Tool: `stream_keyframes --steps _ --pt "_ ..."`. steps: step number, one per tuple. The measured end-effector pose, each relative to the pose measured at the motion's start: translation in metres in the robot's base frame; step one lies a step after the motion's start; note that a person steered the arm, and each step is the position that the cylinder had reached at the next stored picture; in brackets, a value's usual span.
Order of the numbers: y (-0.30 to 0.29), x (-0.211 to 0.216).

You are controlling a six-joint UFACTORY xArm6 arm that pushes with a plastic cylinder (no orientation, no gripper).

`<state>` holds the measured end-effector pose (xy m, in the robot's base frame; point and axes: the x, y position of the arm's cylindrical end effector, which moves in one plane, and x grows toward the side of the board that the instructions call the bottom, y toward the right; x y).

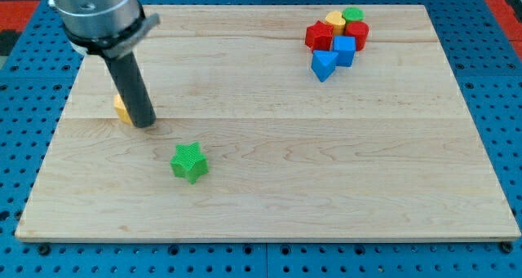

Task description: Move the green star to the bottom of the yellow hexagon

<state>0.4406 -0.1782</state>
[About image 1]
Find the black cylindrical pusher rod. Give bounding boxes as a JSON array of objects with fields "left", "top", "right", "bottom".
[{"left": 105, "top": 52, "right": 156, "bottom": 128}]

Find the green star block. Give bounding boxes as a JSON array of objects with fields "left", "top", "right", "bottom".
[{"left": 170, "top": 142, "right": 209, "bottom": 184}]

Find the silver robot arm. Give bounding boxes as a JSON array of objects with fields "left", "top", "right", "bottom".
[{"left": 49, "top": 0, "right": 160, "bottom": 128}]

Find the yellow hexagon block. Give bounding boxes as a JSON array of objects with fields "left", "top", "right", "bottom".
[{"left": 113, "top": 95, "right": 132, "bottom": 125}]

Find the red star block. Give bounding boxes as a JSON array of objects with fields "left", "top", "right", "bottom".
[{"left": 305, "top": 20, "right": 334, "bottom": 52}]

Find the blue triangle block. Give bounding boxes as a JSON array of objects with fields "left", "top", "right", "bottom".
[{"left": 311, "top": 50, "right": 338, "bottom": 82}]

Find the yellow heart block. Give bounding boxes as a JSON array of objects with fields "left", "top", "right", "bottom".
[{"left": 325, "top": 11, "right": 346, "bottom": 36}]

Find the blue cube block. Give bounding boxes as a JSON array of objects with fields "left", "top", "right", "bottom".
[{"left": 333, "top": 35, "right": 356, "bottom": 67}]

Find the green cylinder block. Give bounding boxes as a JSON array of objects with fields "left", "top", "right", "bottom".
[{"left": 342, "top": 7, "right": 365, "bottom": 24}]

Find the red cylinder block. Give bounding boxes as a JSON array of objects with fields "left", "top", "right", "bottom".
[{"left": 345, "top": 21, "right": 369, "bottom": 51}]

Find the wooden board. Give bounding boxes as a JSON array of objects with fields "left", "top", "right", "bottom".
[{"left": 15, "top": 5, "right": 520, "bottom": 243}]

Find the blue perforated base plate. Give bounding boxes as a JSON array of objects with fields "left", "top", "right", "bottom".
[{"left": 1, "top": 0, "right": 521, "bottom": 277}]

